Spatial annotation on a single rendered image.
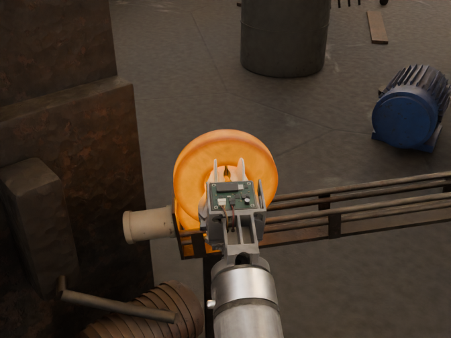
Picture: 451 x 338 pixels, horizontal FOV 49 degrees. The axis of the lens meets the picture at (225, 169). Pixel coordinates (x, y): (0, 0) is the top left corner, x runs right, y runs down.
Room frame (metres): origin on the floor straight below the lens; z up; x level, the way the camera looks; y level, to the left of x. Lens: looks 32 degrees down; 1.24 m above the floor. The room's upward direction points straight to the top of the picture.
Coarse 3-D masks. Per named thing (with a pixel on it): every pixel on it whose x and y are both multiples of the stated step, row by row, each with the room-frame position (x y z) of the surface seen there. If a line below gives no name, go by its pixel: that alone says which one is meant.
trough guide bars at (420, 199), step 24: (312, 192) 0.76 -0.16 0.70; (336, 192) 0.77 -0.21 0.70; (360, 192) 0.78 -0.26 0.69; (384, 192) 0.77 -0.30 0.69; (288, 216) 0.70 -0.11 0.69; (312, 216) 0.70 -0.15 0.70; (336, 216) 0.70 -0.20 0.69; (360, 216) 0.71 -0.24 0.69; (384, 216) 0.71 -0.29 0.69; (192, 240) 0.68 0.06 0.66
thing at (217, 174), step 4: (216, 160) 0.59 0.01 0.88; (216, 164) 0.57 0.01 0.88; (216, 168) 0.57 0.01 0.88; (220, 168) 0.62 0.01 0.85; (224, 168) 0.62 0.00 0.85; (212, 172) 0.60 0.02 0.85; (216, 172) 0.57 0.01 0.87; (220, 172) 0.61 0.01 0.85; (224, 172) 0.62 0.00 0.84; (212, 176) 0.60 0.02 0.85; (216, 176) 0.57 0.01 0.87; (220, 176) 0.60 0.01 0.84; (208, 180) 0.59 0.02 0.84; (212, 180) 0.59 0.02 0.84; (216, 180) 0.57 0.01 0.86; (220, 180) 0.59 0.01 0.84; (224, 180) 0.59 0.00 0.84
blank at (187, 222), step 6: (228, 180) 0.71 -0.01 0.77; (180, 210) 0.70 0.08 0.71; (180, 216) 0.70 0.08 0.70; (186, 216) 0.70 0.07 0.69; (180, 222) 0.70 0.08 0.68; (186, 222) 0.70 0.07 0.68; (192, 222) 0.70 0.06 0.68; (198, 222) 0.70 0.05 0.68; (186, 228) 0.70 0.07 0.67; (192, 228) 0.70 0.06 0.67; (204, 234) 0.70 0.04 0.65
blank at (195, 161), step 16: (192, 144) 0.63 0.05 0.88; (208, 144) 0.61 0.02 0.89; (224, 144) 0.61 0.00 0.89; (240, 144) 0.62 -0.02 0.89; (256, 144) 0.62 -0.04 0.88; (192, 160) 0.61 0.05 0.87; (208, 160) 0.61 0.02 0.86; (224, 160) 0.61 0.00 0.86; (256, 160) 0.62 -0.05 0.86; (272, 160) 0.62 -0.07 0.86; (176, 176) 0.61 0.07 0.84; (192, 176) 0.61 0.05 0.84; (256, 176) 0.62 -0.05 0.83; (272, 176) 0.62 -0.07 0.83; (176, 192) 0.60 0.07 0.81; (192, 192) 0.61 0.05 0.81; (256, 192) 0.62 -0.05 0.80; (272, 192) 0.62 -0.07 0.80; (192, 208) 0.61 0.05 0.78
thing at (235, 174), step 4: (240, 160) 0.59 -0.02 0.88; (240, 164) 0.59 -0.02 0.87; (228, 168) 0.62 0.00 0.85; (232, 168) 0.62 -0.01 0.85; (236, 168) 0.61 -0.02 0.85; (240, 168) 0.58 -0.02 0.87; (244, 168) 0.57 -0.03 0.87; (228, 172) 0.61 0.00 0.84; (232, 172) 0.61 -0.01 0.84; (236, 172) 0.60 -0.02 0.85; (240, 172) 0.58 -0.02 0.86; (244, 172) 0.57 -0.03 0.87; (228, 176) 0.62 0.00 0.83; (232, 176) 0.60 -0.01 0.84; (236, 176) 0.60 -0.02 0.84; (240, 176) 0.58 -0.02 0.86; (244, 176) 0.57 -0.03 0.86; (232, 180) 0.59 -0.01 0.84; (236, 180) 0.59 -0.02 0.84; (240, 180) 0.58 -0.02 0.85; (244, 180) 0.57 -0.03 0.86
